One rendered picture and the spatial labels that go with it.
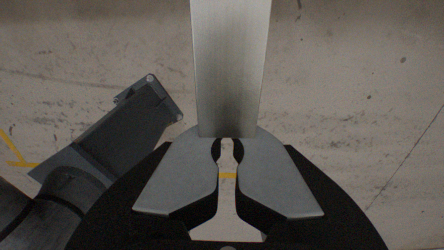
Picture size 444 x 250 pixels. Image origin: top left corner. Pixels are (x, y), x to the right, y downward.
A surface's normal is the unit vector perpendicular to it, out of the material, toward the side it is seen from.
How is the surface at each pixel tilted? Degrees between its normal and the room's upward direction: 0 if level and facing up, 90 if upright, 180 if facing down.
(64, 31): 0
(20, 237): 79
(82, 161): 0
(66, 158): 0
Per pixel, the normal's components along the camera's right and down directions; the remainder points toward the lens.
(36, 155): -0.03, 0.52
